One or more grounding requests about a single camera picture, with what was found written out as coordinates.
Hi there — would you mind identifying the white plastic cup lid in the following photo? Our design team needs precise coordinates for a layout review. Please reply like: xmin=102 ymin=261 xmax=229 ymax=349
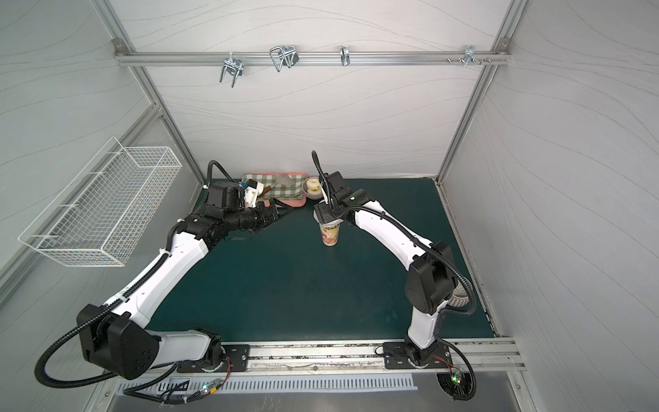
xmin=317 ymin=217 xmax=343 ymax=228

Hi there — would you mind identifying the milk tea paper cup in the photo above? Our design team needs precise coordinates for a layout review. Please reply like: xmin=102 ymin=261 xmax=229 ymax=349
xmin=319 ymin=224 xmax=341 ymax=247

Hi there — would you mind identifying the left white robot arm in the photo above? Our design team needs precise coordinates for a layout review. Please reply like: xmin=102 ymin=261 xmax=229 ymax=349
xmin=77 ymin=199 xmax=293 ymax=379

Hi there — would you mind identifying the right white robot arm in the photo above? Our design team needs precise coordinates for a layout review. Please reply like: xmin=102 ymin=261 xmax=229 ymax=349
xmin=314 ymin=190 xmax=470 ymax=368

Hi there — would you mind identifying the small bowl with pastry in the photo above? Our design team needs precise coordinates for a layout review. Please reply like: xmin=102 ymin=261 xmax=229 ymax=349
xmin=303 ymin=177 xmax=324 ymax=201

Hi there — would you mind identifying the pink tray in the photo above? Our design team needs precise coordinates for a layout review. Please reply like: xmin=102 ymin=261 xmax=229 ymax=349
xmin=241 ymin=172 xmax=309 ymax=209

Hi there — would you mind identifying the green checkered cloth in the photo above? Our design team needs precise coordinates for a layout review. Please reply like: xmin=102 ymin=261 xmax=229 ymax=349
xmin=241 ymin=173 xmax=307 ymax=202

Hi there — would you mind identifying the round object at mat edge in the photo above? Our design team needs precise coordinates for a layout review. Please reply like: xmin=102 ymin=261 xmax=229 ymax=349
xmin=447 ymin=284 xmax=470 ymax=308

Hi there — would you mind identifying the metal hook clamp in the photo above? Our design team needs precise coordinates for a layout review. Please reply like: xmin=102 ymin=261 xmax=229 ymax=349
xmin=339 ymin=46 xmax=350 ymax=67
xmin=269 ymin=45 xmax=300 ymax=72
xmin=219 ymin=53 xmax=244 ymax=88
xmin=446 ymin=46 xmax=492 ymax=66

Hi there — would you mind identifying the white vent strip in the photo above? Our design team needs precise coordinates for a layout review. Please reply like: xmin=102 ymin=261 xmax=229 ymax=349
xmin=115 ymin=374 xmax=418 ymax=396

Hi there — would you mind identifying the round fan on floor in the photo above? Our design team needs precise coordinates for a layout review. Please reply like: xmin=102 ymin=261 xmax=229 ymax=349
xmin=436 ymin=370 xmax=477 ymax=402

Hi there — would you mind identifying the right black corrugated cable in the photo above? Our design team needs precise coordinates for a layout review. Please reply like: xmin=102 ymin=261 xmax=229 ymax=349
xmin=311 ymin=150 xmax=478 ymax=316

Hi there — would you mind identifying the black corrugated cable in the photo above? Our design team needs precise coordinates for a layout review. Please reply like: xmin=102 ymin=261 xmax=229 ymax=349
xmin=33 ymin=251 xmax=171 ymax=390
xmin=311 ymin=150 xmax=478 ymax=316

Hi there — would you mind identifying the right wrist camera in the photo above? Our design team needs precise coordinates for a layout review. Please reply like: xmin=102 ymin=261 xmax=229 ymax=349
xmin=324 ymin=172 xmax=354 ymax=204

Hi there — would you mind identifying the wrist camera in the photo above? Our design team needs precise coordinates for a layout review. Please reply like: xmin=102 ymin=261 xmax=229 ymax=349
xmin=324 ymin=172 xmax=354 ymax=204
xmin=207 ymin=180 xmax=264 ymax=211

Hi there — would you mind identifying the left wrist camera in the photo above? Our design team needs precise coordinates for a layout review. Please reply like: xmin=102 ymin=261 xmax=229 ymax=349
xmin=207 ymin=180 xmax=264 ymax=211

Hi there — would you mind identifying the wooden handled metal spatula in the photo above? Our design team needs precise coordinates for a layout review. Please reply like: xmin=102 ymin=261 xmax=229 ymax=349
xmin=263 ymin=173 xmax=296 ymax=198

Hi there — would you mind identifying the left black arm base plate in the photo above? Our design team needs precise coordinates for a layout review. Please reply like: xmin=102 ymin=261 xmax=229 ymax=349
xmin=177 ymin=343 xmax=250 ymax=374

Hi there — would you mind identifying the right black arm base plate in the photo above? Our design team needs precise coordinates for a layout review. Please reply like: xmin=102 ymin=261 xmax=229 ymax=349
xmin=375 ymin=342 xmax=453 ymax=370

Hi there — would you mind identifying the white wire basket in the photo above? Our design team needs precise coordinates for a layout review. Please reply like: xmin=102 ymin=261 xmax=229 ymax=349
xmin=18 ymin=137 xmax=182 ymax=268

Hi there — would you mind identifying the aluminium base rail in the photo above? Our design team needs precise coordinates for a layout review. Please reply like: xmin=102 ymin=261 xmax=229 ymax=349
xmin=102 ymin=336 xmax=526 ymax=379

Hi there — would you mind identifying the aluminium crossbar rail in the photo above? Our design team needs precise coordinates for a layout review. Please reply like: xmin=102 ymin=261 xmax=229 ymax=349
xmin=115 ymin=49 xmax=512 ymax=68

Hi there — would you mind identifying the left black corrugated cable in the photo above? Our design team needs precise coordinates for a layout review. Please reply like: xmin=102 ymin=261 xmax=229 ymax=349
xmin=33 ymin=251 xmax=171 ymax=390

